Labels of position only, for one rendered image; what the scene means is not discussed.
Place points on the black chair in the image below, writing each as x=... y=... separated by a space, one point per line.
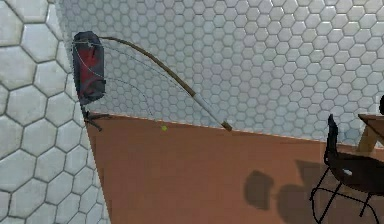
x=350 y=170

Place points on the small yellow-green ball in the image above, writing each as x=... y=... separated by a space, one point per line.
x=164 y=128

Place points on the brown wooden table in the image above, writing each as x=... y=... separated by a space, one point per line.
x=370 y=131

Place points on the dark blue red bag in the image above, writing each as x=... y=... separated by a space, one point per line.
x=88 y=66

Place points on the brown fishing rod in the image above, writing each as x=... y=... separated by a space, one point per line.
x=173 y=77

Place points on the small black object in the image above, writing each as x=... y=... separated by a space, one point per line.
x=382 y=105

